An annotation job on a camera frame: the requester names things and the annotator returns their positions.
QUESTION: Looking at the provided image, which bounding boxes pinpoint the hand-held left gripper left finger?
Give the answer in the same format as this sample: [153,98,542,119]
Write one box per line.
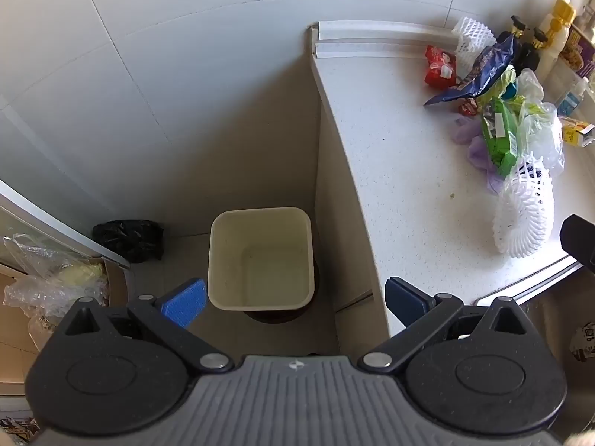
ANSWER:
[44,278,233,375]

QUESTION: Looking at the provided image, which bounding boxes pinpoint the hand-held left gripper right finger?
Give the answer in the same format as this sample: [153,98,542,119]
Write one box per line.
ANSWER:
[358,276,551,375]

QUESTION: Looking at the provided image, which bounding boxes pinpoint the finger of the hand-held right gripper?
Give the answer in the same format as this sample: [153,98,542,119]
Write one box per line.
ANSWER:
[560,214,595,268]

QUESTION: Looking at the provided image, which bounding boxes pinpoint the white ribbed foam fruit net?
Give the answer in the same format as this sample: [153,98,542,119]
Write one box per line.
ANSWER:
[492,155,556,259]

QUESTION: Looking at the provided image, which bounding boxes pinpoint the cream plastic trash bin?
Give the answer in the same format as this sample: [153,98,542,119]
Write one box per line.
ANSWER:
[208,207,317,312]

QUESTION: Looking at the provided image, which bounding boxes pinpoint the clear plastic bag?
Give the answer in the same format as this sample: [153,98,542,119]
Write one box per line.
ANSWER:
[516,102,565,177]

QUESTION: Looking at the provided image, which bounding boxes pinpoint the small yellow carton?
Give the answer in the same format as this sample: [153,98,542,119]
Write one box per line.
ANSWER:
[560,116,595,147]

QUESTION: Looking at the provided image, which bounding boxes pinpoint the green snack packet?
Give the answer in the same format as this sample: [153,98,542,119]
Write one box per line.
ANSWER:
[481,98,520,177]

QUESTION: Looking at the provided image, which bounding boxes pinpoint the purple plastic bag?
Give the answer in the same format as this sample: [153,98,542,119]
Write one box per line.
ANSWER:
[450,116,507,196]

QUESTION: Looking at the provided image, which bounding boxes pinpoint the red snack packet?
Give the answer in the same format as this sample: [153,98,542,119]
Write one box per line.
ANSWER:
[425,45,459,88]

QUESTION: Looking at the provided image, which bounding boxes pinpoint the white mesh foam fruit net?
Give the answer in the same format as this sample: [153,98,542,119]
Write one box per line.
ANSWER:
[452,16,496,67]

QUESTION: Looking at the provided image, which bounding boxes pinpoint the black garbage bag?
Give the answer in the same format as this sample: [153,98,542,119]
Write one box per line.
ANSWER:
[92,220,164,263]

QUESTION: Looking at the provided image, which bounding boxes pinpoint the white printed plastic bag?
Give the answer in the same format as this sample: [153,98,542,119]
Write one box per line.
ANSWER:
[569,320,595,363]

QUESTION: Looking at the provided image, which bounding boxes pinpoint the clear spray bottle blue label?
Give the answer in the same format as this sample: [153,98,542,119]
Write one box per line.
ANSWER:
[555,77,589,117]

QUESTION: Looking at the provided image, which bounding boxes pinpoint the clear bag of vegetables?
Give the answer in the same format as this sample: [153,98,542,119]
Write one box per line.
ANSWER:
[4,233,110,354]

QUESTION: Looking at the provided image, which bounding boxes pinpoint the white bottle with yellow cap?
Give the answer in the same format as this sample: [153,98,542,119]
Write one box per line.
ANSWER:
[534,0,577,82]

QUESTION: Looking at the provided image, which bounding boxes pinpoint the purple instant noodle bowl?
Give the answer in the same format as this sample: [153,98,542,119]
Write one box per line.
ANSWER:
[560,25,595,75]

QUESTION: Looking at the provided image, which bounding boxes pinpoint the dark bottle with gold collar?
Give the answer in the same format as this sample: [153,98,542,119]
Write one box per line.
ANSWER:
[523,28,549,72]
[497,15,528,68]

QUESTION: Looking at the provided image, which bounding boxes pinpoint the dark blue snack bag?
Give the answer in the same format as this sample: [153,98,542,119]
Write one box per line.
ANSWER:
[424,37,516,107]

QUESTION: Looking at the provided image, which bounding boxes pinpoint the silver door frame rail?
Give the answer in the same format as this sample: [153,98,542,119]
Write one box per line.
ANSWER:
[0,179,131,269]

